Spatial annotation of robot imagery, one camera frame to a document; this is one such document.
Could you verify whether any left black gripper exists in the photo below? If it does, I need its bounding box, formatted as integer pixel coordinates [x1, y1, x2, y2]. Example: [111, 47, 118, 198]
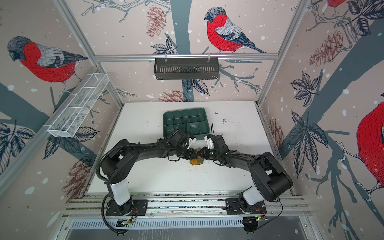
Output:
[175, 146, 200, 160]

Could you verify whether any olive striped sock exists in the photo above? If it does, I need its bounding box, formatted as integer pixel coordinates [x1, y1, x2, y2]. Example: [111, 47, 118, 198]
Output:
[190, 148, 204, 166]

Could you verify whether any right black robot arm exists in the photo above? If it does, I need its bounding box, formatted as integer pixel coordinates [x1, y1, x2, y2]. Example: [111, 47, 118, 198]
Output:
[198, 134, 293, 214]

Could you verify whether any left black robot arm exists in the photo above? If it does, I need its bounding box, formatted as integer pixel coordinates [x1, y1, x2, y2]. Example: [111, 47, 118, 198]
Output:
[96, 130, 197, 215]

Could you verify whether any green compartment tray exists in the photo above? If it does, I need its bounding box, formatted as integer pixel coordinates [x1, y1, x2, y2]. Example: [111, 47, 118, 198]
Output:
[163, 108, 211, 140]

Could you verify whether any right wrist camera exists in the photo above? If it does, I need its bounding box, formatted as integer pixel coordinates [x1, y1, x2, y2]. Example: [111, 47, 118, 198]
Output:
[204, 134, 229, 152]

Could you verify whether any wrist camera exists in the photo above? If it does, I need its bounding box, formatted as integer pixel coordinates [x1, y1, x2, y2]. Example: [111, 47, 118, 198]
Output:
[172, 131, 197, 149]
[204, 134, 229, 152]

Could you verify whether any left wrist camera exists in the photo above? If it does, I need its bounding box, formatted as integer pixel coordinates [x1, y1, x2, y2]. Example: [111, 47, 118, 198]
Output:
[172, 131, 197, 149]

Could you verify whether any aluminium mounting rail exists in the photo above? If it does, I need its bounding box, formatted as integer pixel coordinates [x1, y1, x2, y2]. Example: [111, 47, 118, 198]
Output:
[62, 192, 312, 218]

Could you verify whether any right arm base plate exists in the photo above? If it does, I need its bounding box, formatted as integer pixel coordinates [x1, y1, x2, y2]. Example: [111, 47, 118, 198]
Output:
[223, 198, 267, 215]

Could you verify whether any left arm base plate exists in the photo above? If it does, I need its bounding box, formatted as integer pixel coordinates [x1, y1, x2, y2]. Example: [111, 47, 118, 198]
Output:
[106, 199, 148, 217]

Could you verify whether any right base black cable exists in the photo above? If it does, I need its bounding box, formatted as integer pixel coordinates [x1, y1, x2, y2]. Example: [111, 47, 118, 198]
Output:
[241, 197, 284, 234]

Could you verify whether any base black cable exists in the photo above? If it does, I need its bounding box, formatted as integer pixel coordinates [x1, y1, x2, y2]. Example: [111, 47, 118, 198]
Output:
[100, 193, 133, 235]
[241, 197, 284, 234]

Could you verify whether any black hanging wire basket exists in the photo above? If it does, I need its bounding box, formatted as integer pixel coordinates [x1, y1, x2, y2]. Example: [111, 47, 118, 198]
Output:
[154, 58, 220, 80]

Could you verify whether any horizontal aluminium frame bar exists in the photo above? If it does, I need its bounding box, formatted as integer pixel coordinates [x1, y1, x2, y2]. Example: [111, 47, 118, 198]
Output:
[94, 53, 280, 63]

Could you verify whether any left base black cable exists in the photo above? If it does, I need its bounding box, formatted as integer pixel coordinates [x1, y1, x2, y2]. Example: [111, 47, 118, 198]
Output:
[100, 193, 133, 235]

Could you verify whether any white mesh wall shelf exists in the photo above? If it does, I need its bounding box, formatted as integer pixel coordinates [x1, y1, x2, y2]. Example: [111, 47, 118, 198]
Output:
[48, 73, 110, 138]

